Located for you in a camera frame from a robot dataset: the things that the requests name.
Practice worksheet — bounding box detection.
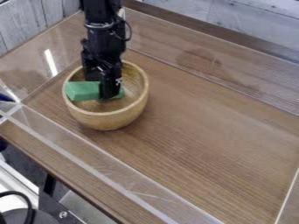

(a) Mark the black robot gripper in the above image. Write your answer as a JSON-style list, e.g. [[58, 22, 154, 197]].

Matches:
[[80, 22, 128, 100]]

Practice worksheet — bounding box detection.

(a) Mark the green rectangular block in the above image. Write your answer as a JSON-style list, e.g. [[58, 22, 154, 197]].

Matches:
[[63, 81, 126, 102]]

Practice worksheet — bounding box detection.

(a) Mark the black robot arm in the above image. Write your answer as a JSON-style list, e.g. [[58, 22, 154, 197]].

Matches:
[[80, 0, 131, 100]]

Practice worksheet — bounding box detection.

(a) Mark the light brown wooden bowl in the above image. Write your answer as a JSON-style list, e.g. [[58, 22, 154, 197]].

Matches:
[[62, 60, 150, 130]]

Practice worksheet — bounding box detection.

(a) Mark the black table leg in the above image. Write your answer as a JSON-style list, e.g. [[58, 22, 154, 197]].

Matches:
[[43, 174, 56, 196]]

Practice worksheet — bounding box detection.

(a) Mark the clear acrylic corner bracket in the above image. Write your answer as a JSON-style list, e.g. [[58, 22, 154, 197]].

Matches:
[[119, 7, 127, 20]]

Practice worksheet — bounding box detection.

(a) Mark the clear acrylic tray wall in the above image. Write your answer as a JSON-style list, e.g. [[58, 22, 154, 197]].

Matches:
[[0, 84, 226, 224]]

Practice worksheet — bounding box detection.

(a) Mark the grey metal base plate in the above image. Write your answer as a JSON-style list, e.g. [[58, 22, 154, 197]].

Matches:
[[35, 191, 87, 224]]

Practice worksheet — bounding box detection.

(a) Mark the black curved cable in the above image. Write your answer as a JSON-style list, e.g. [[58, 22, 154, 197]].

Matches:
[[0, 191, 35, 224]]

